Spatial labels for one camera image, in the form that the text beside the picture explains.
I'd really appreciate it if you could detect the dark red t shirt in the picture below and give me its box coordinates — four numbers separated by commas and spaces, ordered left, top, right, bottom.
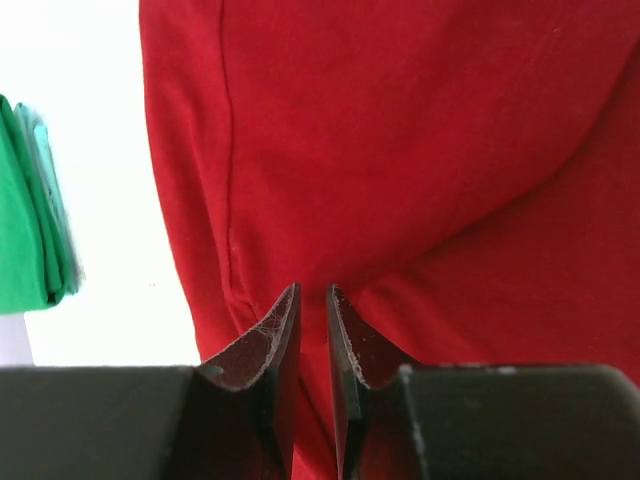
139, 1, 639, 479

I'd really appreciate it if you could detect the folded green t shirt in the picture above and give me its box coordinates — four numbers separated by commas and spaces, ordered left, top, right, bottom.
1, 97, 69, 315

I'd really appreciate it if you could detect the folded teal t shirt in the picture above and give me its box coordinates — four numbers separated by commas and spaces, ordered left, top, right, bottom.
14, 103, 83, 295

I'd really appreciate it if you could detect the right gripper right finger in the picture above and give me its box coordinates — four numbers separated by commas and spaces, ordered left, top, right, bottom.
326, 286, 639, 479

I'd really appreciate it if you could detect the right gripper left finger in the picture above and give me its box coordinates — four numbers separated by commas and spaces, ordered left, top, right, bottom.
1, 284, 301, 479

